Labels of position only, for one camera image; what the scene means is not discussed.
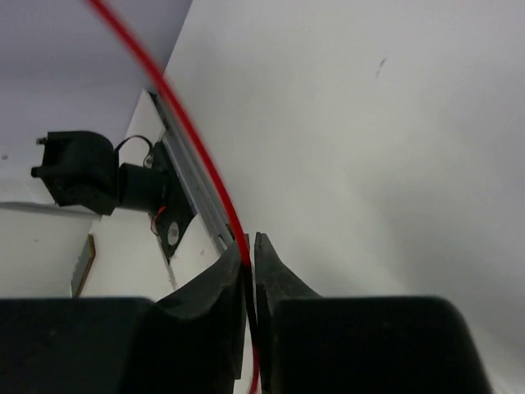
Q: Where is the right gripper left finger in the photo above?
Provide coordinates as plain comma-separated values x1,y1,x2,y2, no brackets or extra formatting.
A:
1,245,246,393

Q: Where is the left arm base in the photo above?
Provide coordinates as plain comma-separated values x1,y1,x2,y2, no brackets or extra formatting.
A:
31,131,195,259

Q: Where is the aluminium rail frame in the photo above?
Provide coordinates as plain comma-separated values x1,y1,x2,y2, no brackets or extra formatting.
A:
148,92,235,254

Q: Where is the red headphone cable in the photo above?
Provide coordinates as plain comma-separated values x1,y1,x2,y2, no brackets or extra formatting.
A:
85,0,263,394

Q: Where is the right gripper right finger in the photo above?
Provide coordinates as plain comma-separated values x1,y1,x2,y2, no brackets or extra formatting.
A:
253,233,492,394

